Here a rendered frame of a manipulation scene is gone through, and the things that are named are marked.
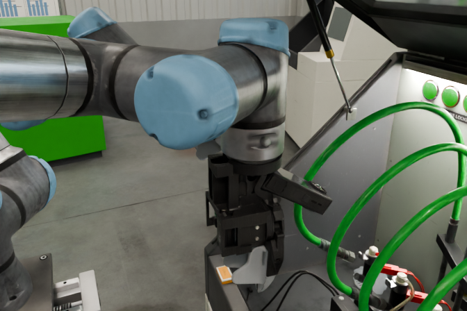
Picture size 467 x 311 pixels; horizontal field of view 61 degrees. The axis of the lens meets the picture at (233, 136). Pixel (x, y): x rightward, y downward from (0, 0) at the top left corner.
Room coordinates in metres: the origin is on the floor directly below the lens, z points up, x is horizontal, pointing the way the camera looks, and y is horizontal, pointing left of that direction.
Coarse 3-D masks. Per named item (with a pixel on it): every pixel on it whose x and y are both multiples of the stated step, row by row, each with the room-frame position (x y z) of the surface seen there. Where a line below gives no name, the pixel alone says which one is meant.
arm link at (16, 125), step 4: (32, 120) 0.54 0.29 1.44; (36, 120) 0.55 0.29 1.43; (40, 120) 0.56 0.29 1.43; (44, 120) 0.58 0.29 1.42; (4, 124) 0.54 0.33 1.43; (8, 124) 0.54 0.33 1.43; (12, 124) 0.54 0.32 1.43; (16, 124) 0.54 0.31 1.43; (20, 124) 0.54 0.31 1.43; (24, 124) 0.54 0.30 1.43; (28, 124) 0.54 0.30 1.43; (32, 124) 0.55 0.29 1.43; (36, 124) 0.56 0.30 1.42; (8, 128) 0.54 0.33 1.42; (12, 128) 0.54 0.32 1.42; (16, 128) 0.54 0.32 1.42; (20, 128) 0.54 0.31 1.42; (24, 128) 0.54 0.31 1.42
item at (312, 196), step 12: (276, 180) 0.42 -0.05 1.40; (288, 180) 0.43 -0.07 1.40; (300, 180) 0.46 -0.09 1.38; (276, 192) 0.42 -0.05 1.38; (288, 192) 0.43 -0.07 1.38; (300, 192) 0.43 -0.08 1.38; (312, 192) 0.44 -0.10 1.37; (324, 192) 0.46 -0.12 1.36; (300, 204) 0.44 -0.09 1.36; (312, 204) 0.44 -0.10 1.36; (324, 204) 0.45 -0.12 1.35
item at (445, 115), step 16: (384, 112) 0.63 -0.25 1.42; (448, 112) 0.68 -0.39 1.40; (352, 128) 0.62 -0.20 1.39; (336, 144) 0.61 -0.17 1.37; (464, 144) 0.70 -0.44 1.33; (320, 160) 0.60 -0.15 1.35; (464, 160) 0.70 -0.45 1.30; (304, 176) 0.60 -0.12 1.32; (464, 176) 0.70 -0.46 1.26; (320, 240) 0.61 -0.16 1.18
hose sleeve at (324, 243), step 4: (324, 240) 0.61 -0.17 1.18; (320, 244) 0.60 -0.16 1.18; (324, 244) 0.60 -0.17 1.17; (328, 244) 0.61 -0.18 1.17; (320, 248) 0.60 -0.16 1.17; (324, 248) 0.60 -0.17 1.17; (328, 248) 0.60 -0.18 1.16; (340, 248) 0.62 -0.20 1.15; (340, 252) 0.61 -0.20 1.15; (344, 252) 0.62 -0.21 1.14; (348, 252) 0.63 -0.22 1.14; (340, 256) 0.61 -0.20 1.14; (344, 256) 0.62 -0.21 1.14; (348, 256) 0.62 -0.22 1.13
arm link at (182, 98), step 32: (128, 64) 0.35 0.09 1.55; (160, 64) 0.31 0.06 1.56; (192, 64) 0.31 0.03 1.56; (224, 64) 0.33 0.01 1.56; (256, 64) 0.37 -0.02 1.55; (128, 96) 0.34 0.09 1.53; (160, 96) 0.30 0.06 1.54; (192, 96) 0.29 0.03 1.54; (224, 96) 0.31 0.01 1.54; (256, 96) 0.36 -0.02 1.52; (160, 128) 0.30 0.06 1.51; (192, 128) 0.29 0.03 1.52; (224, 128) 0.32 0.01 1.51
